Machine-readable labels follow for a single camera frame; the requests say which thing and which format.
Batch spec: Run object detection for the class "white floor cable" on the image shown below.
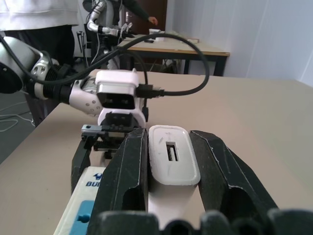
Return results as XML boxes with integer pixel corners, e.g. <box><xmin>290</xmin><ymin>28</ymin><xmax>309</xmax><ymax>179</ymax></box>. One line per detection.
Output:
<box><xmin>0</xmin><ymin>102</ymin><xmax>35</xmax><ymax>133</ymax></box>

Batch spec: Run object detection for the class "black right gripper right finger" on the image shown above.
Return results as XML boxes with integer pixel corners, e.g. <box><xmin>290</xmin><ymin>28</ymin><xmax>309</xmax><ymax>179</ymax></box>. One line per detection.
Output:
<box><xmin>189</xmin><ymin>129</ymin><xmax>280</xmax><ymax>214</ymax></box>

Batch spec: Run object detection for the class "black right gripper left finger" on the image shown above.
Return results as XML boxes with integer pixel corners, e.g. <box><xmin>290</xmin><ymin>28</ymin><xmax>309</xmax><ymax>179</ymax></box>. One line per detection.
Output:
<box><xmin>88</xmin><ymin>127</ymin><xmax>149</xmax><ymax>222</ymax></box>

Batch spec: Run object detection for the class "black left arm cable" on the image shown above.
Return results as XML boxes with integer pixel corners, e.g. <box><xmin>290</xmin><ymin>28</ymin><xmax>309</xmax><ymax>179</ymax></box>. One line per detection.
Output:
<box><xmin>0</xmin><ymin>33</ymin><xmax>210</xmax><ymax>123</ymax></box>

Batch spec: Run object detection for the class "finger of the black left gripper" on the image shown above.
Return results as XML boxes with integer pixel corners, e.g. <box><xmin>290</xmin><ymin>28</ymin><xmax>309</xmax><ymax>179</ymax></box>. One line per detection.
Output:
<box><xmin>71</xmin><ymin>139</ymin><xmax>92</xmax><ymax>194</ymax></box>

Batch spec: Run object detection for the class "person in white shirt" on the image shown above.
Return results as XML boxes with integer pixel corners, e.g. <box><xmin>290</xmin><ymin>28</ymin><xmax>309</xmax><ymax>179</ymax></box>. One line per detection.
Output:
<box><xmin>0</xmin><ymin>0</ymin><xmax>80</xmax><ymax>72</ymax></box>

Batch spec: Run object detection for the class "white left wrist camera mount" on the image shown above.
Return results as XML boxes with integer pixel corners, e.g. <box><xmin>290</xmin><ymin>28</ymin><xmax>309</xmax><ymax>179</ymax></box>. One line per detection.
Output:
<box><xmin>69</xmin><ymin>69</ymin><xmax>149</xmax><ymax>129</ymax></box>

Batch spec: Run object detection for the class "background wooden table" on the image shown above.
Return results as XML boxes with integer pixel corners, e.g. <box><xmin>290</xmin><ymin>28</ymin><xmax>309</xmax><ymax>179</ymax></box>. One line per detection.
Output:
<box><xmin>116</xmin><ymin>33</ymin><xmax>231</xmax><ymax>77</ymax></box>

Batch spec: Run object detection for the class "white USB charger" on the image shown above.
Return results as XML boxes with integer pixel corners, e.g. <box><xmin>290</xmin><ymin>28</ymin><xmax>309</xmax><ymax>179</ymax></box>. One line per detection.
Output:
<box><xmin>147</xmin><ymin>124</ymin><xmax>201</xmax><ymax>214</ymax></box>

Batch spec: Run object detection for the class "brown wooden door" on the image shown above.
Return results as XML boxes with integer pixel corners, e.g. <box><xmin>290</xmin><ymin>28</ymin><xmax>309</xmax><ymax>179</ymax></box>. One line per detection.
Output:
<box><xmin>124</xmin><ymin>0</ymin><xmax>168</xmax><ymax>33</ymax></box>

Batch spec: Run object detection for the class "silver background humanoid robot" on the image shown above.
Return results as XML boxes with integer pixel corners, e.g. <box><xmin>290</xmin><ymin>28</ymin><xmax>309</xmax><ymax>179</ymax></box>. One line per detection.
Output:
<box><xmin>82</xmin><ymin>0</ymin><xmax>134</xmax><ymax>71</ymax></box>

